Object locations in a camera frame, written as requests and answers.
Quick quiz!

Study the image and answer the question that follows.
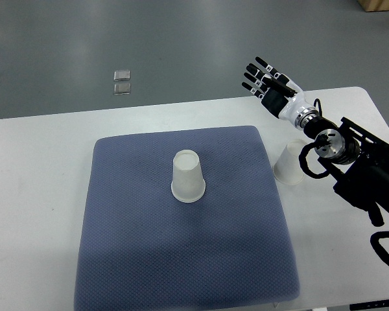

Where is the black table control panel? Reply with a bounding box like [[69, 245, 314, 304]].
[[349, 300, 389, 310]]

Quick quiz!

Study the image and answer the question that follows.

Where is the white paper cup on mat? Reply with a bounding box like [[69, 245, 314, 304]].
[[171, 150, 206, 203]]

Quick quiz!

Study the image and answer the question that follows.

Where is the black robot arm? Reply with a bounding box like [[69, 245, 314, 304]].
[[298, 112, 389, 227]]

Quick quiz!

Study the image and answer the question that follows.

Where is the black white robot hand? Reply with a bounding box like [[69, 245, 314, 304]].
[[242, 56, 321, 130]]

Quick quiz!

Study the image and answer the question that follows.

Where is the wooden box corner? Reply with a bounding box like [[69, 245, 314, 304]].
[[357, 0, 389, 12]]

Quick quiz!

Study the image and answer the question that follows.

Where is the upper metal floor plate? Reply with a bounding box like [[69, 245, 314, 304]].
[[113, 69, 130, 81]]

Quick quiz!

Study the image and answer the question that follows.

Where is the blue grey fabric mat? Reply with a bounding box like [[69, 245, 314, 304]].
[[74, 126, 300, 310]]

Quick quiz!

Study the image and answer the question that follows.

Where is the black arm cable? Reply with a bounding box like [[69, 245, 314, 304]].
[[370, 230, 389, 277]]

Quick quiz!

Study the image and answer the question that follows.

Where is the white paper cup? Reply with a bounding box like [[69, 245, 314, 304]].
[[171, 150, 206, 203], [272, 139, 306, 185]]

